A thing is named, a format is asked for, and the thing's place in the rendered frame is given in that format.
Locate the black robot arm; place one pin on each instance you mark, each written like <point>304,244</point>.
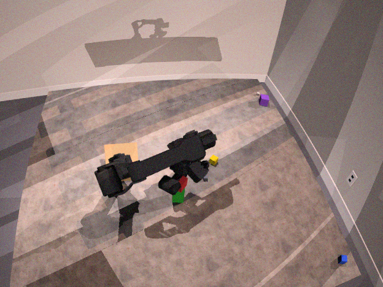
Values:
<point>191,148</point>

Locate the green block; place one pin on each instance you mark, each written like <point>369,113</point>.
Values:
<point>177,199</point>
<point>179,194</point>

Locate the purple cube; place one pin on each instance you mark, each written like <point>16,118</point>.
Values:
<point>263,100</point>

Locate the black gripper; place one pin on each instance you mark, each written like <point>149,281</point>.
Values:
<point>171,184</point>

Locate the red block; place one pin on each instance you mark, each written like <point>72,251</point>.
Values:
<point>183,183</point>

